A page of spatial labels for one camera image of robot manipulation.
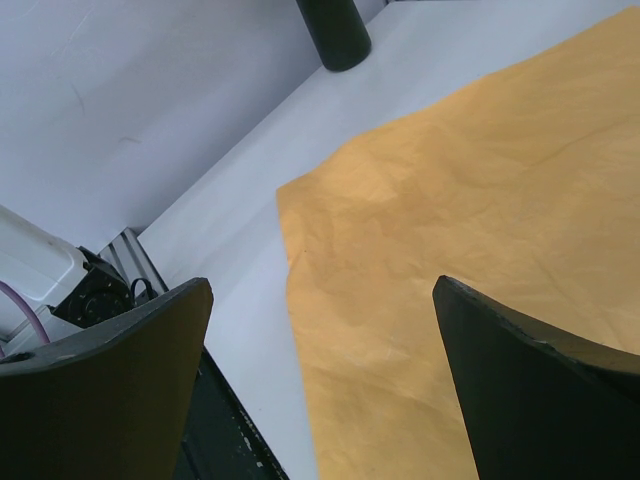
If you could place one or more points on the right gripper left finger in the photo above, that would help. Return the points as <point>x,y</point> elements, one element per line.
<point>108,402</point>

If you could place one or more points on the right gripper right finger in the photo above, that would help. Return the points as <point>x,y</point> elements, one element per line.
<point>538,402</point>

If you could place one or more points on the orange wrapping paper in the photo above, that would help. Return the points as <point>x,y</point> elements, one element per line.
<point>523,185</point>

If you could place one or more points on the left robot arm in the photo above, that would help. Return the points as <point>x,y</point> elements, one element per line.
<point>51,289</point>

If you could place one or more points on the black cylindrical vase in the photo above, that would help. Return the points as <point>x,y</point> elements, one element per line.
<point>337,31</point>

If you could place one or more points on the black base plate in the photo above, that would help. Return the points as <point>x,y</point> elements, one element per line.
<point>220,441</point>

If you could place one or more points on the aluminium front rail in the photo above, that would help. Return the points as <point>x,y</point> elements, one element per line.
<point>126,254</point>

